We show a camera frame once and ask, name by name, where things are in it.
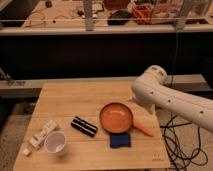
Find black object on bench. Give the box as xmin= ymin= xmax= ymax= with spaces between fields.
xmin=107 ymin=10 xmax=131 ymax=25

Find white plastic cup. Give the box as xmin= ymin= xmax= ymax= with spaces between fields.
xmin=44 ymin=131 xmax=66 ymax=156

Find blue sponge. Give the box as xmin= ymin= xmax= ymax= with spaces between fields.
xmin=110 ymin=133 xmax=131 ymax=148

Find grey metal post right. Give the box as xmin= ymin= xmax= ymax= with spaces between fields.
xmin=175 ymin=0 xmax=193 ymax=30

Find white tube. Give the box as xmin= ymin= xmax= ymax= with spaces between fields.
xmin=22 ymin=120 xmax=58 ymax=156

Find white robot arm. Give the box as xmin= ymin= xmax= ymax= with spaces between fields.
xmin=131 ymin=65 xmax=213 ymax=133

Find black striped cylinder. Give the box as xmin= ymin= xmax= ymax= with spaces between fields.
xmin=71 ymin=116 xmax=98 ymax=137

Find black floor cables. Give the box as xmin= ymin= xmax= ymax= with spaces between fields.
xmin=159 ymin=113 xmax=210 ymax=171

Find orange crate on bench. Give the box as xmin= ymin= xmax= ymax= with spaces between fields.
xmin=132 ymin=5 xmax=152 ymax=25

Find orange carrot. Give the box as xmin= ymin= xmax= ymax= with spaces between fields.
xmin=133 ymin=123 xmax=154 ymax=137

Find grey metal post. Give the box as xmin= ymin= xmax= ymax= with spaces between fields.
xmin=83 ymin=0 xmax=93 ymax=31
xmin=175 ymin=0 xmax=193 ymax=30

